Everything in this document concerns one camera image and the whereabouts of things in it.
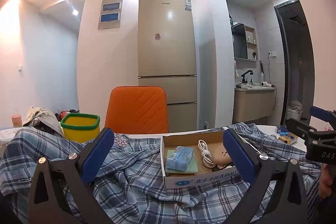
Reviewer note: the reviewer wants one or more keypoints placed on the round beige power bank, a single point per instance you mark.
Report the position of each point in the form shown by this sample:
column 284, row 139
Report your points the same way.
column 220, row 156

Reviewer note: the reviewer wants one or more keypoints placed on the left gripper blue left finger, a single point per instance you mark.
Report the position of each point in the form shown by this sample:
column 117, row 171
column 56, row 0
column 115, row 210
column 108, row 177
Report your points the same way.
column 94, row 154

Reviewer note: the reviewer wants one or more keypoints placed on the white trash bin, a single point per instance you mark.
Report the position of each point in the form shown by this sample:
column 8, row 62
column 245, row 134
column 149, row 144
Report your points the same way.
column 294, row 110

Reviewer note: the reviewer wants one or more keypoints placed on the person's right hand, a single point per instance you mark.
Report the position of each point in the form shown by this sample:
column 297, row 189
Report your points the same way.
column 325, row 182

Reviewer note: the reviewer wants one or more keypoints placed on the white hair dryer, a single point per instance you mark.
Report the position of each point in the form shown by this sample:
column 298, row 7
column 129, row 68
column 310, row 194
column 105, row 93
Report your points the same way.
column 266, row 84

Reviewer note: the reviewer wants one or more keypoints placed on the beige bag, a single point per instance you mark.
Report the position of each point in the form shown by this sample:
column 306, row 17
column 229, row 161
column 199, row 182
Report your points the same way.
column 44, row 120

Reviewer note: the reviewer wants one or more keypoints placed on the black faucet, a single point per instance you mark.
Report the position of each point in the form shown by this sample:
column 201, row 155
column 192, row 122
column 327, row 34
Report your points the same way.
column 244, row 76

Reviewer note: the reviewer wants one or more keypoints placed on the blue tissue pack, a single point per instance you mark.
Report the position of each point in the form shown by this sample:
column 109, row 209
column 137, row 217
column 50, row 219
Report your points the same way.
column 179, row 158

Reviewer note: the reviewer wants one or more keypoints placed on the open cardboard box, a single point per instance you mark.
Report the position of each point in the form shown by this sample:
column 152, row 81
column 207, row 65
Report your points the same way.
column 200, row 175

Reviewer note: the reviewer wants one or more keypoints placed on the grey wall electrical panel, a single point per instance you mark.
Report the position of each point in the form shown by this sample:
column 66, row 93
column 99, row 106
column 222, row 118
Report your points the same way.
column 110, row 14

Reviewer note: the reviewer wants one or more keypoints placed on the gold blue cigarette pack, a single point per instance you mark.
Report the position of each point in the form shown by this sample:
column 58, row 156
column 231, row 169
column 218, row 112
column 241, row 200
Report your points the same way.
column 289, row 138

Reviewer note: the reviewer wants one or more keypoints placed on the dark blue box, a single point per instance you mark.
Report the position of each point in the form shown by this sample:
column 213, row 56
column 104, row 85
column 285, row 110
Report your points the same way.
column 282, row 130

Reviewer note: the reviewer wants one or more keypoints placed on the beige refrigerator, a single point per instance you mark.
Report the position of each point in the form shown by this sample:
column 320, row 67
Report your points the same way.
column 167, row 58

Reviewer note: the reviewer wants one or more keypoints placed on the bathroom mirror cabinet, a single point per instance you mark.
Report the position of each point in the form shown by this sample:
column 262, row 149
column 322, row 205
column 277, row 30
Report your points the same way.
column 244, row 41

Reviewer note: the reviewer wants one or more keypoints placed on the red bag on floor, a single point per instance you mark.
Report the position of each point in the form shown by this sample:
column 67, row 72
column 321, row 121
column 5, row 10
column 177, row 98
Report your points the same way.
column 63, row 114

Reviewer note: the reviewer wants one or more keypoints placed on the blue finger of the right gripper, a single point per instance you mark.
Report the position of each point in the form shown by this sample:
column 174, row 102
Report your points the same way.
column 321, row 114
column 309, row 134

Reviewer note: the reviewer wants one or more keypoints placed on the green wallet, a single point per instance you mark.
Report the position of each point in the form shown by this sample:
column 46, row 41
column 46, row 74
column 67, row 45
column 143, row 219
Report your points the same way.
column 181, row 167

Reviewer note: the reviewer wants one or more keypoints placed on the beige bathroom vanity cabinet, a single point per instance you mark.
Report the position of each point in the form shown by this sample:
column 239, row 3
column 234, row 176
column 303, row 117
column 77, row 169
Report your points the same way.
column 253, row 103

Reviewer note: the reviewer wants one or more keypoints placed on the orange chair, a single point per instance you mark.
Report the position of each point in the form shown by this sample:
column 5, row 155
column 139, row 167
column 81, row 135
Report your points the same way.
column 137, row 110

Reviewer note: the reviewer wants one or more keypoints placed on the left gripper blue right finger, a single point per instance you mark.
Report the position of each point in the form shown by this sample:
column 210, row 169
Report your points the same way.
column 242, row 155

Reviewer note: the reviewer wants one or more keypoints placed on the blue plaid cloth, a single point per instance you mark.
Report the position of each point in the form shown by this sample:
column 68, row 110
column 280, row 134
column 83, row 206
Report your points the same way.
column 129, row 185

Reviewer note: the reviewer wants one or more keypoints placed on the yellow green-rimmed container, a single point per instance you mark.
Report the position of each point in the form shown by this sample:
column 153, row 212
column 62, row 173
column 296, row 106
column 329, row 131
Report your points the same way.
column 80, row 127

